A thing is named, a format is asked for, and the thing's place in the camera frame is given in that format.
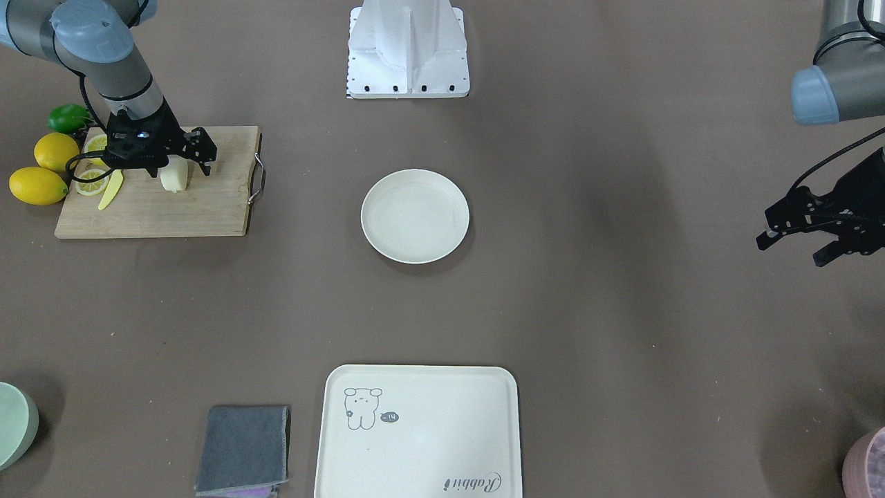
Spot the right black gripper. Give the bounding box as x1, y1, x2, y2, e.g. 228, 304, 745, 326
102, 100, 218, 178

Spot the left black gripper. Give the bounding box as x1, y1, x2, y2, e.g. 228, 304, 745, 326
756, 148, 884, 268

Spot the cream round plate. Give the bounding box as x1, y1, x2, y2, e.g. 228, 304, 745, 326
360, 168, 470, 264

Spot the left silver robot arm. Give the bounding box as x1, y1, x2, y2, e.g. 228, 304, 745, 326
756, 1, 884, 267

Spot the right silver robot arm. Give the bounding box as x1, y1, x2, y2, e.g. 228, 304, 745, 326
1, 1, 217, 177

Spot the white steamed bun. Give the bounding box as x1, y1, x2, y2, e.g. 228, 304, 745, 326
158, 155, 189, 193

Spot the cream rabbit tray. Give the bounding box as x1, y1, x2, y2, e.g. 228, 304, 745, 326
314, 365, 524, 497

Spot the wooden cutting board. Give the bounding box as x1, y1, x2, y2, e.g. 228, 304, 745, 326
55, 126, 262, 239

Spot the yellow plastic knife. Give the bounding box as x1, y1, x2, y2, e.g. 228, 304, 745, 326
97, 169, 124, 210

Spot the upper lemon half slice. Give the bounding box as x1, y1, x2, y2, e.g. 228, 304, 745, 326
82, 133, 108, 167

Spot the lemon half slice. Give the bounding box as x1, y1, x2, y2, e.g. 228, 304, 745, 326
71, 168, 111, 196
82, 133, 108, 167

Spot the lower lemon half slice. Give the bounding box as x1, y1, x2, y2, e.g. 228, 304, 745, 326
71, 168, 111, 196

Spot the green lime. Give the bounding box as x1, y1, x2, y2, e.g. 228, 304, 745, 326
46, 104, 92, 133

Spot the upper whole lemon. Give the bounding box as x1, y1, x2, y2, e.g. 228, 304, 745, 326
32, 132, 82, 174

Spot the whole lemon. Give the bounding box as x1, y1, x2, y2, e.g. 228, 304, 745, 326
8, 167, 68, 205
32, 132, 82, 174

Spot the lower whole lemon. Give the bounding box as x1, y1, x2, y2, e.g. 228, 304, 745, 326
8, 167, 68, 205

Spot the pink ice bowl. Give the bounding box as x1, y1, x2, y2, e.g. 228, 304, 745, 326
841, 427, 884, 497

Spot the grey folded cloth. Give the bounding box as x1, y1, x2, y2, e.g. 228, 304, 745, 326
195, 405, 290, 497

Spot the mint green bowl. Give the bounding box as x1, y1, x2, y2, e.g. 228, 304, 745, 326
1, 382, 39, 471

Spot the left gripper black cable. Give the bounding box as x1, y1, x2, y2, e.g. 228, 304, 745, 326
787, 124, 885, 201

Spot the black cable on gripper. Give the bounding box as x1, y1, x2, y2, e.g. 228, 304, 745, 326
66, 73, 115, 177

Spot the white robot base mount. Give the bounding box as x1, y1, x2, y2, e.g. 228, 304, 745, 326
346, 1, 471, 99

